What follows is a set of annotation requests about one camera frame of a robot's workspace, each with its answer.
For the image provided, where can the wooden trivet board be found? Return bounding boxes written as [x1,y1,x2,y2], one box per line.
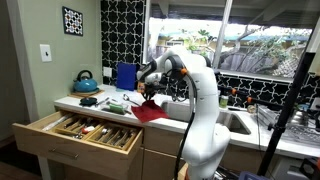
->
[68,88,105,99]

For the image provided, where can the framed patterned tile picture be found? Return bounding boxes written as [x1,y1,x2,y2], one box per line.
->
[61,5,84,37]

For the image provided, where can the metal dish rack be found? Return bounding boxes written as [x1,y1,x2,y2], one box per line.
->
[256,103,320,145]

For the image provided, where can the wooden cutlery organizer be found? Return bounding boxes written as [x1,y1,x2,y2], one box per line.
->
[53,114,140,152]

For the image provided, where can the white wall outlet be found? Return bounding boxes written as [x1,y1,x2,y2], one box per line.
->
[102,66,113,78]

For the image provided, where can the lower wooden cabinet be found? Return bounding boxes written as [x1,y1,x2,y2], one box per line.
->
[141,126,301,180]

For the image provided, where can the metal drawer handle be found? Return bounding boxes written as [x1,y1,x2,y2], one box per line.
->
[49,147,81,161]

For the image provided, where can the blue rectangular container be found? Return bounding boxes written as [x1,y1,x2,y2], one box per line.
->
[116,62,140,92]

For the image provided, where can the white red kitchen tool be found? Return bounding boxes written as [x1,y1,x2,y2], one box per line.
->
[81,125,96,135]

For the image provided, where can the blue plastic box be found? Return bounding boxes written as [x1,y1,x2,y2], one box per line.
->
[239,171,268,180]

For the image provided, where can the blue kettle black handle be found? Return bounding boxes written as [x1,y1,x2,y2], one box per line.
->
[73,69,99,94]

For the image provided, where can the stainless steel sink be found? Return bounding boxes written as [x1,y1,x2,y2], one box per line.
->
[159,99,252,136]

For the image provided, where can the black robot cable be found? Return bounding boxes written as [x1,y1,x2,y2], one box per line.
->
[165,56,198,180]

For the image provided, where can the red towel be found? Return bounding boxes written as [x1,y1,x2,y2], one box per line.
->
[130,99,170,124]

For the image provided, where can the black tripod stand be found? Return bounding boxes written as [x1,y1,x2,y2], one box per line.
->
[256,18,320,178]

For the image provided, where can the kitchen window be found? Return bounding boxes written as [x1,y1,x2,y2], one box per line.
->
[143,0,320,83]

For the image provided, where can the black round dish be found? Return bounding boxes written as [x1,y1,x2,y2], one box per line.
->
[79,96,99,107]

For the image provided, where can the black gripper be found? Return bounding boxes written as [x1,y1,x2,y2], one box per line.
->
[139,81,158,103]

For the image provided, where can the black boom rod orange bands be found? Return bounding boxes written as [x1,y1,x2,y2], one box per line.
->
[215,84,291,111]

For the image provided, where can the green sponge clear container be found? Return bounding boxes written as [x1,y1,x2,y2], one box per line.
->
[105,101,130,116]

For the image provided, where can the large metal spoon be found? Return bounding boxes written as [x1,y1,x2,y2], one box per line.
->
[122,93,142,108]

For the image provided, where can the wooden kitchen drawer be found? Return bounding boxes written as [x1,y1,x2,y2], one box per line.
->
[12,109,144,180]

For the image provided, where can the green white bottle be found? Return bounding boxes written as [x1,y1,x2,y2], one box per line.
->
[219,94,230,110]

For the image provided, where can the white light switch plate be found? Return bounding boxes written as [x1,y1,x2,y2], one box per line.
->
[39,43,53,63]

